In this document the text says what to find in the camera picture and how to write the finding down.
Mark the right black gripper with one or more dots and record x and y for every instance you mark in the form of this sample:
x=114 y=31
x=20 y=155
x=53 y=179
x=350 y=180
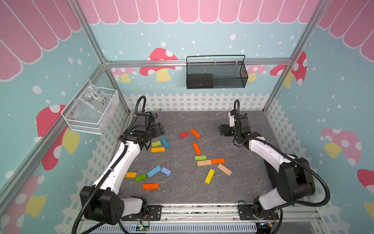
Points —
x=225 y=130

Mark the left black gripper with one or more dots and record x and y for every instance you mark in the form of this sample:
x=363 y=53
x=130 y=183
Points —
x=159 y=129

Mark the red small block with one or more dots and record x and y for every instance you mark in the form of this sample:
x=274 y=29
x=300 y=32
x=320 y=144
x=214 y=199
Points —
x=185 y=134

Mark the orange block short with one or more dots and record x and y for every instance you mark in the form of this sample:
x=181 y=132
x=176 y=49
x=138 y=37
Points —
x=218 y=161

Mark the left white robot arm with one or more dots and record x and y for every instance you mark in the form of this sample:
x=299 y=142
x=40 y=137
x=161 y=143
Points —
x=101 y=202

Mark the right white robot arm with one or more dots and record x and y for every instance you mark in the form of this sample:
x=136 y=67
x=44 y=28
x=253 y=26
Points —
x=296 y=182

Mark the green block upper left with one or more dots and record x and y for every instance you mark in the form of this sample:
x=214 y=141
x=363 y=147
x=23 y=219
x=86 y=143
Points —
x=156 y=144

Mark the green block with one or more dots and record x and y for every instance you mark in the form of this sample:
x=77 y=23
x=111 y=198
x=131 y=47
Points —
x=200 y=158
x=156 y=144
x=140 y=177

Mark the teal block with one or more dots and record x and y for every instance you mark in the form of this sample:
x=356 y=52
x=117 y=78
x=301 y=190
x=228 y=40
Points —
x=164 y=142

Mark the yellow-orange block upper left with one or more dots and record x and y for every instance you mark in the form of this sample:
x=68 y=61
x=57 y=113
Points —
x=158 y=149

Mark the light blue long block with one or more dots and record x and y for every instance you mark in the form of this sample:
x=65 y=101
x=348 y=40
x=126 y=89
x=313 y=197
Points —
x=154 y=171

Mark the green block centre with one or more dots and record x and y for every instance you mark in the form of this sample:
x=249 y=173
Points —
x=200 y=158

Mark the natural wood block right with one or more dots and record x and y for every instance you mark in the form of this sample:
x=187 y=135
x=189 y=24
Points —
x=224 y=169

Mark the natural wood block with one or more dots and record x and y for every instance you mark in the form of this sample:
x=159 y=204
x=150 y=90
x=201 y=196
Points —
x=224 y=169
x=204 y=163

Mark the green block lower left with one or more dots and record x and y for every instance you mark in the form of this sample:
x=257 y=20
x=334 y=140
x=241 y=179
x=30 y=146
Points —
x=140 y=177

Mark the yellow-orange small block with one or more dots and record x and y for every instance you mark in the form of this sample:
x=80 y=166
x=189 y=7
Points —
x=131 y=175

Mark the natural wood block left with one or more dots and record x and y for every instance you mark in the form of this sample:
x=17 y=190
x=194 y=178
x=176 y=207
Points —
x=204 y=163

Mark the light blue short block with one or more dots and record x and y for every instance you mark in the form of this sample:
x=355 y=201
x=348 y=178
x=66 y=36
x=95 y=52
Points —
x=166 y=171

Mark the yellow long block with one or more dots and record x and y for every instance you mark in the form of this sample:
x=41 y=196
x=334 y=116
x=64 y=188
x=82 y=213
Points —
x=209 y=176

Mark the orange block front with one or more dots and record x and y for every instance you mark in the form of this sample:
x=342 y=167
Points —
x=152 y=186

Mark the black box in basket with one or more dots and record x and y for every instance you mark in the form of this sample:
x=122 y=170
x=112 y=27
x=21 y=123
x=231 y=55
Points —
x=200 y=81

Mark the clear plastic bag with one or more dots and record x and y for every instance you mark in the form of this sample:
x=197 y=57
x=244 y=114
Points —
x=93 y=99

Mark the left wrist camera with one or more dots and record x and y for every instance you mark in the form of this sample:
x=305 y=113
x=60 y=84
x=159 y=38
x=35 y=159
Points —
x=145 y=119

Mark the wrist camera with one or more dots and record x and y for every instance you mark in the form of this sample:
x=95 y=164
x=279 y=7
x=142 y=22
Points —
x=145 y=119
x=235 y=119

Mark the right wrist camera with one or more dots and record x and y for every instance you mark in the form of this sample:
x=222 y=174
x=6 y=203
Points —
x=235 y=119

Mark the black wire basket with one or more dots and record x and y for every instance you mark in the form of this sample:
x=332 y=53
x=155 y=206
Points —
x=228 y=70

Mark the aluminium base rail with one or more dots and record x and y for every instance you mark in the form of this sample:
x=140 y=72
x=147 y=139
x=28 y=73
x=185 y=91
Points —
x=218 y=218

